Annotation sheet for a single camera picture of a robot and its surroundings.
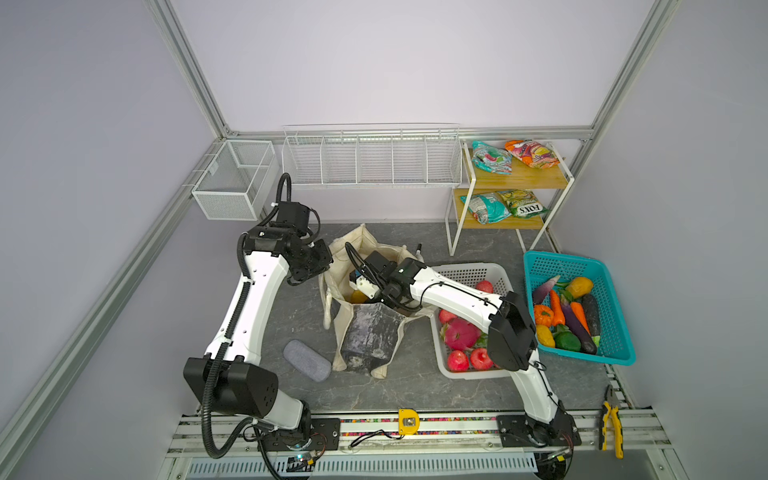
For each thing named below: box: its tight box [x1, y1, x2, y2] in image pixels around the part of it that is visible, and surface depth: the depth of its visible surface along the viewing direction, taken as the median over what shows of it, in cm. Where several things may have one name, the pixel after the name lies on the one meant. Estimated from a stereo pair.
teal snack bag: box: [460, 192, 512, 225], surface depth 101 cm
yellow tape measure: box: [398, 408, 420, 435], surface depth 76 cm
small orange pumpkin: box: [534, 304, 554, 328], surface depth 91 cm
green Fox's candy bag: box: [497, 189, 549, 219], surface depth 103 cm
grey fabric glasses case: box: [283, 339, 332, 383], surface depth 85 cm
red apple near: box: [448, 350, 469, 373], surface depth 82 cm
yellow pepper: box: [536, 324, 555, 348], surface depth 87 cm
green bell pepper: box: [553, 324, 581, 352], surface depth 86 cm
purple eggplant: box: [560, 294, 597, 355], surface depth 90 cm
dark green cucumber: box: [582, 294, 601, 337], surface depth 91 cm
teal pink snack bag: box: [471, 140, 513, 175], surface depth 88 cm
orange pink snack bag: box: [504, 140, 560, 169], surface depth 91 cm
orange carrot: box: [570, 301, 591, 335], surface depth 93 cm
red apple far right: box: [476, 280, 494, 293], surface depth 98 cm
